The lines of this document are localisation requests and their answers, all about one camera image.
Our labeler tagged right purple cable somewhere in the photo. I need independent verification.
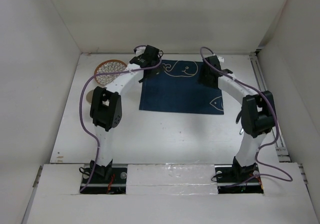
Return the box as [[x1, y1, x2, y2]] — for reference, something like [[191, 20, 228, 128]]
[[199, 46, 293, 188]]

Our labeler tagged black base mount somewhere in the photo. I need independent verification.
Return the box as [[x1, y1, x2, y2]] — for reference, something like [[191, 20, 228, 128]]
[[211, 165, 264, 194], [79, 160, 128, 195]]

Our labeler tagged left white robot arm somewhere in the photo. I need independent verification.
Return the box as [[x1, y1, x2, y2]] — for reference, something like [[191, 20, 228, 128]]
[[90, 45, 163, 183]]

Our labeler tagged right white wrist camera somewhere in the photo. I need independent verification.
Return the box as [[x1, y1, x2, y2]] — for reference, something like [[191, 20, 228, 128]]
[[217, 56, 225, 63]]

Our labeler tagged blue whale cloth napkin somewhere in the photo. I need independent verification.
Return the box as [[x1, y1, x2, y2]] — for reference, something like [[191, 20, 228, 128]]
[[139, 60, 224, 115]]

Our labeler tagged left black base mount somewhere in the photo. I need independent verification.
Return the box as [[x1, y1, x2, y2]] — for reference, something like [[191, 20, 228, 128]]
[[79, 160, 128, 195]]

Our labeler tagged beige ceramic cup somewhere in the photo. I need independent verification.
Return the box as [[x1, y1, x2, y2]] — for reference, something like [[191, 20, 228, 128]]
[[85, 90, 94, 104]]

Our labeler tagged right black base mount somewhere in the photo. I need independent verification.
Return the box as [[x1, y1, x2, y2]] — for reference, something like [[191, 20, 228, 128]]
[[211, 165, 264, 194]]

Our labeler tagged aluminium side rail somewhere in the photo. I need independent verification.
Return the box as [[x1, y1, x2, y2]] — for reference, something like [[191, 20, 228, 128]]
[[249, 49, 308, 185]]

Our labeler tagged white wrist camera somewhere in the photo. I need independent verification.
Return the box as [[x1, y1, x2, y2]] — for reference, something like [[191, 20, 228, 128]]
[[133, 46, 146, 56], [217, 56, 225, 63]]

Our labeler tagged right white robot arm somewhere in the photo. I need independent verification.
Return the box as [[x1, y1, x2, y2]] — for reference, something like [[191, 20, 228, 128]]
[[198, 55, 276, 181]]

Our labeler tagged floral orange-rimmed plate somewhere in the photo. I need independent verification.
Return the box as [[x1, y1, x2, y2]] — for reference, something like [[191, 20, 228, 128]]
[[94, 59, 127, 87]]

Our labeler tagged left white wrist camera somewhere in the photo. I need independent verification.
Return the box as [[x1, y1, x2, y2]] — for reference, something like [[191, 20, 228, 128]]
[[133, 46, 146, 56]]

